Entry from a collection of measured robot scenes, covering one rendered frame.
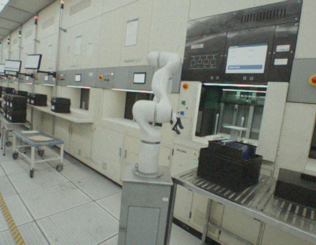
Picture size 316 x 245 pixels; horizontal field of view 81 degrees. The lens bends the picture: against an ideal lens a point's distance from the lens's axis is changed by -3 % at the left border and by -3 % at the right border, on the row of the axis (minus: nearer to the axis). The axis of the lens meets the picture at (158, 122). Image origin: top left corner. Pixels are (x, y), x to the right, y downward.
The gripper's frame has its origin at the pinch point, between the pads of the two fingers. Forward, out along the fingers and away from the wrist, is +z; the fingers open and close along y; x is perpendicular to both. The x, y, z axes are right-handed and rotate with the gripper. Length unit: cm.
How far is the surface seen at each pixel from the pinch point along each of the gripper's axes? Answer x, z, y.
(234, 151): -5, 40, 34
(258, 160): 12, 50, 31
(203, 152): -11.7, 30.5, 20.1
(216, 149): -6.9, 33.2, 26.0
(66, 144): -60, -153, -220
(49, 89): -60, -366, -275
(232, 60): 44, -22, 47
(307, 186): 12, 73, 43
